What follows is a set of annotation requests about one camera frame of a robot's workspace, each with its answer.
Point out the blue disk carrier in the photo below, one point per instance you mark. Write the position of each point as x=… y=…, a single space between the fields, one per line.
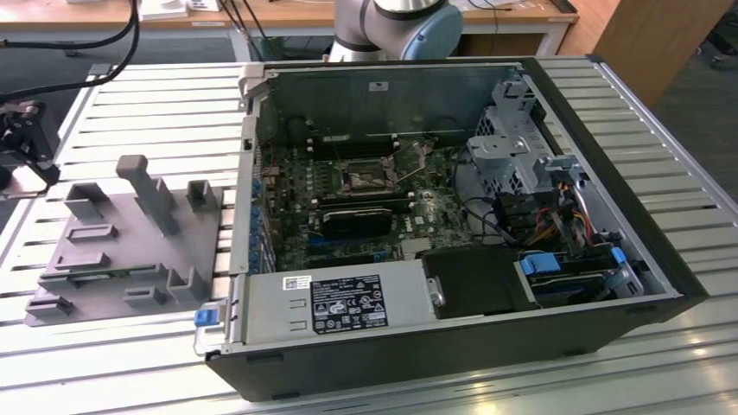
x=539 y=263

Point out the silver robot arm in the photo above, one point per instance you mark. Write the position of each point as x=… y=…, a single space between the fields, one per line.
x=368 y=26

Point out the blue drive latch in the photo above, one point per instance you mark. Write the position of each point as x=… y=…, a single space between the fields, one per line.
x=616 y=255

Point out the silver chipset heat sink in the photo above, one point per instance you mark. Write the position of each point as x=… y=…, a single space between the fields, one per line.
x=415 y=247

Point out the grey parts rack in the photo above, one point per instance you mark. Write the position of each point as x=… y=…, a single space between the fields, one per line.
x=132 y=242

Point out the CPU socket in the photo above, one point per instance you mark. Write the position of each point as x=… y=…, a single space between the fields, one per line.
x=366 y=179

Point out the blue case latch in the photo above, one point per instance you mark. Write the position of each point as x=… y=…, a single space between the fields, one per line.
x=208 y=317

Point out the black RAM slot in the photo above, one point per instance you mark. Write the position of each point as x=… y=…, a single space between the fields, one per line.
x=360 y=199
x=360 y=203
x=360 y=207
x=358 y=138
x=358 y=143
x=358 y=151
x=358 y=147

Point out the silver CPU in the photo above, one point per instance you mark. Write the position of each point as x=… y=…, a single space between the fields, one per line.
x=27 y=180

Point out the black office chair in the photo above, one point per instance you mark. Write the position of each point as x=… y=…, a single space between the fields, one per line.
x=726 y=43

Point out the black graphics card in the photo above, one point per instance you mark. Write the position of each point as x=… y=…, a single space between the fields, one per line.
x=358 y=225

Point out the black plastic shroud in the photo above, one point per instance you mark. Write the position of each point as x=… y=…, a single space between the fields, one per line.
x=472 y=281

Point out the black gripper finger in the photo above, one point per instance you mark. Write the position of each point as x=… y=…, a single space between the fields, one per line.
x=48 y=147
x=4 y=179

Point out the metal locking lever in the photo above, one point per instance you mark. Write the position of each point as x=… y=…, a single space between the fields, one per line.
x=332 y=147

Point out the wooden desk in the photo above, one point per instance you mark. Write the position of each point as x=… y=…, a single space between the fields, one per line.
x=519 y=19
x=87 y=21

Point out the silver power supply unit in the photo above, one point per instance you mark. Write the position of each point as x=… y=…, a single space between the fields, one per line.
x=271 y=298

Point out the green motherboard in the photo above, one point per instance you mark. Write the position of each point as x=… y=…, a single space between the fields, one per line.
x=443 y=203

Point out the wooden cabinet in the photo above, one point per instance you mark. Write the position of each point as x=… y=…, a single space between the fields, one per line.
x=646 y=43

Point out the silver drive cage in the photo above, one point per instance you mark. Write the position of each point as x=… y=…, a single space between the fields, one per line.
x=495 y=151

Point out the green RAM stick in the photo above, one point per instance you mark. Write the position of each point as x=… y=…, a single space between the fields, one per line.
x=117 y=273

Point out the small white box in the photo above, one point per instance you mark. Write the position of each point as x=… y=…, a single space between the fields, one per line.
x=204 y=4

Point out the large white box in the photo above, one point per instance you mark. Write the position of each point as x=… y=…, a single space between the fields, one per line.
x=164 y=10

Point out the black PC case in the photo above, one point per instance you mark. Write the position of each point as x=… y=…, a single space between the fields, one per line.
x=438 y=367

